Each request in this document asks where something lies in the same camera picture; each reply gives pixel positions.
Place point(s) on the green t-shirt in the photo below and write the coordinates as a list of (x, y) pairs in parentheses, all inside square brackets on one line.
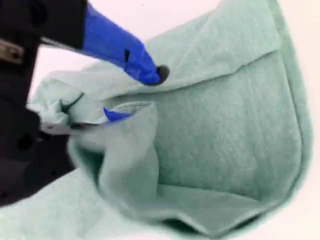
[(212, 137)]

